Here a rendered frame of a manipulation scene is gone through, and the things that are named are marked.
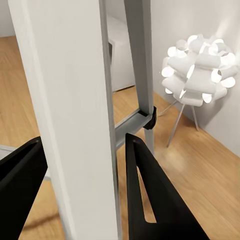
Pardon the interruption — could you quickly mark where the camera tripod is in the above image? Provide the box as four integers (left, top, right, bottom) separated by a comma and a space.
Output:
0, 0, 157, 240

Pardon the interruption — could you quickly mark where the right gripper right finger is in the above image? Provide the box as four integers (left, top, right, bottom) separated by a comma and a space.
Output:
125, 133, 210, 240

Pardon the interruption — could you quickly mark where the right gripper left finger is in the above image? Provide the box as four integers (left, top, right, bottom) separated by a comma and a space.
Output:
0, 136, 48, 240

